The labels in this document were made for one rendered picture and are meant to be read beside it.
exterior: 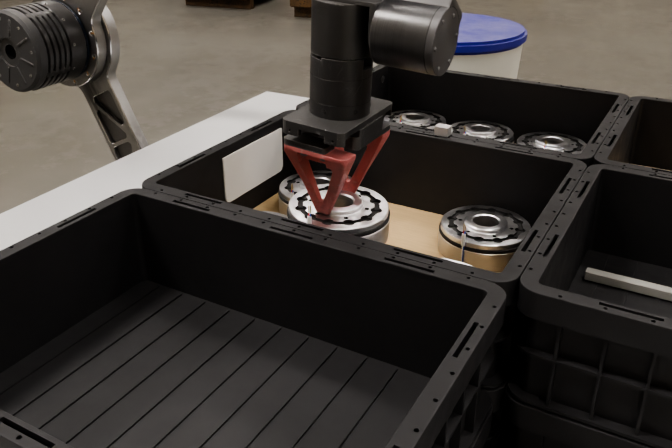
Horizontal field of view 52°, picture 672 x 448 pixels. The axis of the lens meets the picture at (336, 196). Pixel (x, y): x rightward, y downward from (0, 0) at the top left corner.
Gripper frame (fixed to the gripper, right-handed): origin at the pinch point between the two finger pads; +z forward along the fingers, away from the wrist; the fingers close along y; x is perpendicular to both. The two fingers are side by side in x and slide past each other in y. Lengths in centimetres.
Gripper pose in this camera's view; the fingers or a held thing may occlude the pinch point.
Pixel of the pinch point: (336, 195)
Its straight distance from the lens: 69.4
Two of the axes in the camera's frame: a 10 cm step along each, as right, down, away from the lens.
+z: -0.4, 8.9, 4.6
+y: 5.0, -3.8, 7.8
